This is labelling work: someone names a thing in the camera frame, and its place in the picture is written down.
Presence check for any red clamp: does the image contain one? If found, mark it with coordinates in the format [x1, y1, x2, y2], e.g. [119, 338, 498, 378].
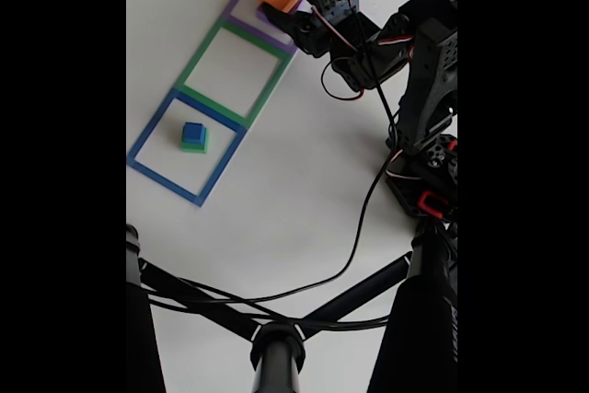
[417, 191, 450, 220]

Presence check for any black tripod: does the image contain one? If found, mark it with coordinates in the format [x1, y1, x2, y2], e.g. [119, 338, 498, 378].
[126, 222, 458, 393]

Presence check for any green square frame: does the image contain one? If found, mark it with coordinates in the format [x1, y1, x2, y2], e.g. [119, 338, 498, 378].
[174, 17, 293, 131]

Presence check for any blue square frame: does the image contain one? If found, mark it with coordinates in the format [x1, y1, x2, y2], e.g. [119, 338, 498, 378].
[127, 87, 248, 208]

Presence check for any purple square frame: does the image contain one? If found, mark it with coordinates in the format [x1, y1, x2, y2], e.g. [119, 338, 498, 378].
[224, 0, 318, 56]

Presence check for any small blue block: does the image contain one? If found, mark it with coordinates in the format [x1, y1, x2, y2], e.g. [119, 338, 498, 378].
[181, 121, 206, 144]

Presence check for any green block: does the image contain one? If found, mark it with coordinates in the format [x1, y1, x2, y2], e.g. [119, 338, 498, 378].
[179, 131, 210, 154]

